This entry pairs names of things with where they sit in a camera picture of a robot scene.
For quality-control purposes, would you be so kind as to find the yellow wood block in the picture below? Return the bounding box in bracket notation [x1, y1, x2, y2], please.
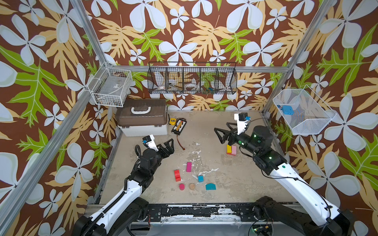
[226, 145, 232, 154]

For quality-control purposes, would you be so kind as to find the pink wood block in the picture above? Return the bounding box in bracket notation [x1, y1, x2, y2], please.
[231, 146, 237, 155]

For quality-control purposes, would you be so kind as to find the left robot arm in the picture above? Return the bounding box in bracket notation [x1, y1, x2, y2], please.
[72, 135, 174, 236]

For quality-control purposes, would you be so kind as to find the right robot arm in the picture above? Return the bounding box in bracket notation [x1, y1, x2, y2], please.
[214, 123, 355, 236]

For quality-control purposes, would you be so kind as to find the red arch block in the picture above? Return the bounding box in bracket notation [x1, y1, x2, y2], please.
[174, 170, 181, 182]

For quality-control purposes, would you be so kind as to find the magenta wood block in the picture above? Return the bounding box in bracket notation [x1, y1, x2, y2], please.
[186, 162, 193, 173]

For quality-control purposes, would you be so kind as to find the teal arch block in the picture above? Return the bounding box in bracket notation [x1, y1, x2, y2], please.
[205, 183, 216, 191]

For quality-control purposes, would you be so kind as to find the black charger board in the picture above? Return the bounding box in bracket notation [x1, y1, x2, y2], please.
[171, 118, 187, 135]

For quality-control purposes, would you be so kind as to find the white box brown lid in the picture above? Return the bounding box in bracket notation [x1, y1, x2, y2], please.
[115, 99, 168, 137]

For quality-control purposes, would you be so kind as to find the blue object in basket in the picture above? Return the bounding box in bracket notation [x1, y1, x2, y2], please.
[281, 105, 294, 116]

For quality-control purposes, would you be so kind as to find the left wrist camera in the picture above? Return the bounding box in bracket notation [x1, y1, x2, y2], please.
[142, 135, 158, 151]

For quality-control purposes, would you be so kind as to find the white wire basket right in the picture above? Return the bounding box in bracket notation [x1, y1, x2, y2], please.
[273, 88, 336, 135]

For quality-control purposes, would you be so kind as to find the white wire basket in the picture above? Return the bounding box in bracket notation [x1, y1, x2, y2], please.
[88, 67, 133, 107]
[273, 88, 336, 135]

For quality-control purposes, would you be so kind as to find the black wire basket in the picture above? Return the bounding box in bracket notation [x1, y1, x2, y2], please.
[147, 62, 238, 94]

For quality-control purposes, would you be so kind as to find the white wire basket left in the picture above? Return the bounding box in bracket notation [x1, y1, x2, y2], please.
[88, 67, 133, 107]

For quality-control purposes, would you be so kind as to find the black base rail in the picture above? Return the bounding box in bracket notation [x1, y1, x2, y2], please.
[147, 203, 269, 222]

